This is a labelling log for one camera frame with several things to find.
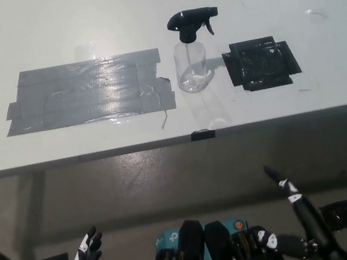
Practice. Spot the black trigger spray lid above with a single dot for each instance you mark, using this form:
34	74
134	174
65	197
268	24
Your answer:
188	20

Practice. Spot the teal cardboard box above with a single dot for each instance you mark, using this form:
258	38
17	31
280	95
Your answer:
167	238

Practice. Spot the clear plastic bottle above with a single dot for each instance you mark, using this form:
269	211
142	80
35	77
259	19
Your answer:
190	65

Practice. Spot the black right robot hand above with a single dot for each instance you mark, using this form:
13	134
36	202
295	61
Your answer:
311	223

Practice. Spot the black robot torso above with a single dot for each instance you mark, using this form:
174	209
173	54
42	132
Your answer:
221	250

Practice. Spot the grey duct tape patch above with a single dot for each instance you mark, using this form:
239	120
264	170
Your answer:
89	93

